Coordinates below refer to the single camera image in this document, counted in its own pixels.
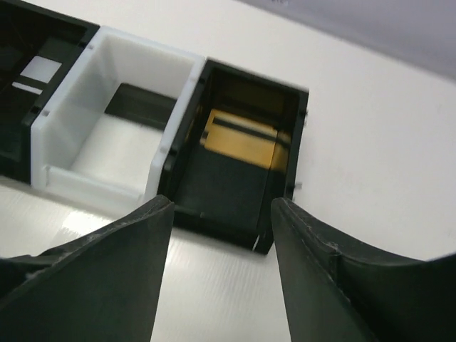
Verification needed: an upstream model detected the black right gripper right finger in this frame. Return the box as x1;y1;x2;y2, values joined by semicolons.
271;198;455;341

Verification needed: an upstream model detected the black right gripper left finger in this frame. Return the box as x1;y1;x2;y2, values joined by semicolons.
1;195;174;341

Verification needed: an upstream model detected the gold credit card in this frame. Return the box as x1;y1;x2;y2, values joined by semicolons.
199;109;291;173

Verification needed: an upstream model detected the black bin with gold card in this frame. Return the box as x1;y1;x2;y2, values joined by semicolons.
158;59;309;254

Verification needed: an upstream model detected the black credit card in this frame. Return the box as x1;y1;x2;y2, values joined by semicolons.
105;83;177;130

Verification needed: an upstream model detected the silver credit card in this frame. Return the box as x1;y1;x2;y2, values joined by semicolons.
12;56;61;95

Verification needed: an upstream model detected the black bin with silver card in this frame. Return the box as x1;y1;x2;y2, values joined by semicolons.
1;1;99;183

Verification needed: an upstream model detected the white middle bin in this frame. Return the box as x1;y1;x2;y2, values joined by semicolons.
31;26;206;215

